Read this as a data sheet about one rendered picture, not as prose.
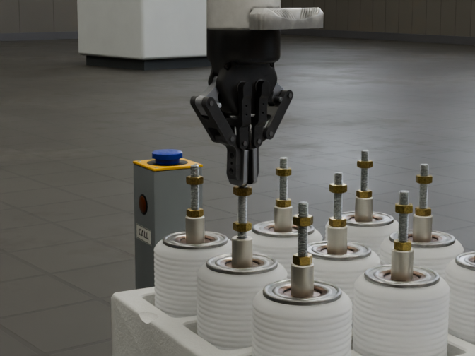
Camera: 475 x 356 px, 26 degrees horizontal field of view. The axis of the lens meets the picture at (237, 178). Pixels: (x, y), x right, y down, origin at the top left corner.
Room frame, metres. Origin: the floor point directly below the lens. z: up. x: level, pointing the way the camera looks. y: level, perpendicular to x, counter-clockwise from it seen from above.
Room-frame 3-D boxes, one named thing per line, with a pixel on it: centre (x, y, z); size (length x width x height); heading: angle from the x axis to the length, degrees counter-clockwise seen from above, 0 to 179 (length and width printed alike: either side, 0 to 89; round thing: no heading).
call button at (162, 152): (1.33, 0.09, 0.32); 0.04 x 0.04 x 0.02
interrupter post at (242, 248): (1.05, 0.00, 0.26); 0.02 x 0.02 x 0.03
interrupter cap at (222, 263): (1.05, 0.00, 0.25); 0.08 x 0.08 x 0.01
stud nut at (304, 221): (0.95, -0.06, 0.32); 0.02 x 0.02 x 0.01; 11
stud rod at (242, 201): (1.05, -0.01, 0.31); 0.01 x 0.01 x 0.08
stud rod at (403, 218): (1.01, -0.17, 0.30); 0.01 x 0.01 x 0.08
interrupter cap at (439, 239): (1.16, -0.21, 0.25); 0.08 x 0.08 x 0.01
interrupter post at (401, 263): (1.01, -0.17, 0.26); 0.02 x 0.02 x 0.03
